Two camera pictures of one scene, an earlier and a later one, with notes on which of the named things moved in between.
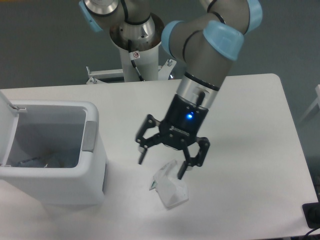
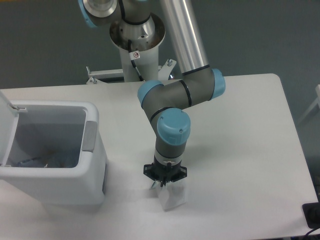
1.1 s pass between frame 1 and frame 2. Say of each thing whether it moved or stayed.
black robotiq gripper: moved
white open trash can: stayed
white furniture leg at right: stayed
